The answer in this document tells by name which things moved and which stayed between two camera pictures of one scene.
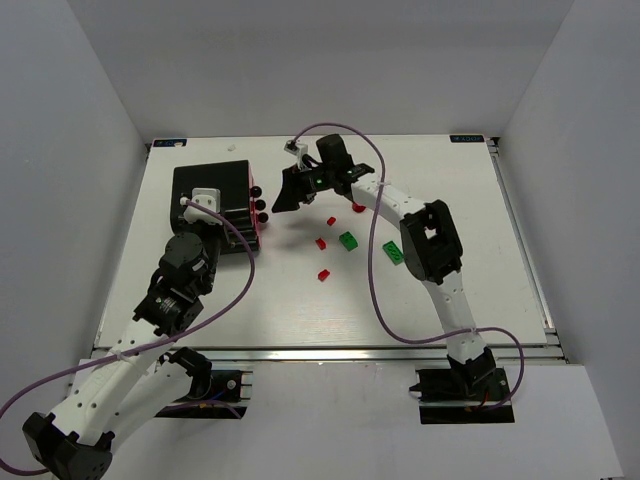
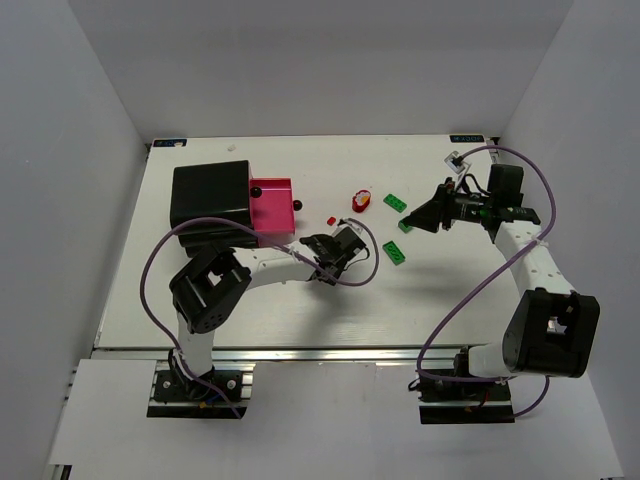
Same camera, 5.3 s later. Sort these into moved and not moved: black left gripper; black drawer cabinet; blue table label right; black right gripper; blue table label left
Moved: black left gripper; black right gripper
Not moved: blue table label right; black drawer cabinet; blue table label left
